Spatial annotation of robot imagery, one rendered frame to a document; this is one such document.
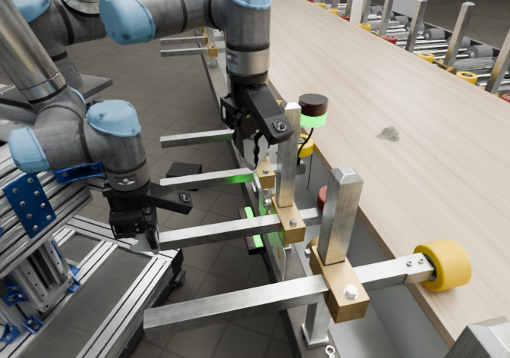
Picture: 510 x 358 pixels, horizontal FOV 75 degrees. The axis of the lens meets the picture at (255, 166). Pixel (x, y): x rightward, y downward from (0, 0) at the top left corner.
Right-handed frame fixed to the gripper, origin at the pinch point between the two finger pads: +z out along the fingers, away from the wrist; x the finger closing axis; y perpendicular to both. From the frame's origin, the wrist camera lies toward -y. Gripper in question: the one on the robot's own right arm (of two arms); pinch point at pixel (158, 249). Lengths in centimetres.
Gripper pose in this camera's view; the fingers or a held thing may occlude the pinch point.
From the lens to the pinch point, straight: 80.7
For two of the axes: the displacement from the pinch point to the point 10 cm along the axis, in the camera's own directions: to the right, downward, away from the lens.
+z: -0.1, 8.1, 5.8
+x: 2.2, 5.7, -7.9
